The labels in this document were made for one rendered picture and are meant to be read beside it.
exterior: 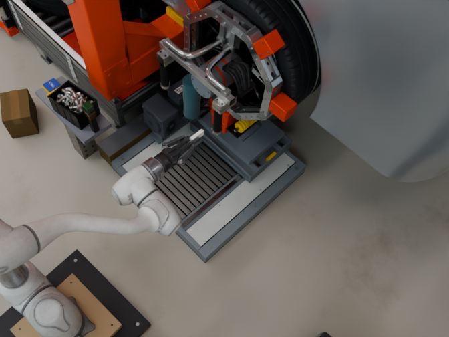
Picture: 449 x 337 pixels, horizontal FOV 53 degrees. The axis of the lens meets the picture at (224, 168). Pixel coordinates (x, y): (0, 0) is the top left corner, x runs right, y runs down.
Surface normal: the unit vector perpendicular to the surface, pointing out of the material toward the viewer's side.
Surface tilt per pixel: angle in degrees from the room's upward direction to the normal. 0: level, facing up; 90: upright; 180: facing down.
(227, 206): 0
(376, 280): 0
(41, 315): 8
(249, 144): 0
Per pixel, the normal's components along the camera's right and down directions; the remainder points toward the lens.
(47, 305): 0.15, -0.43
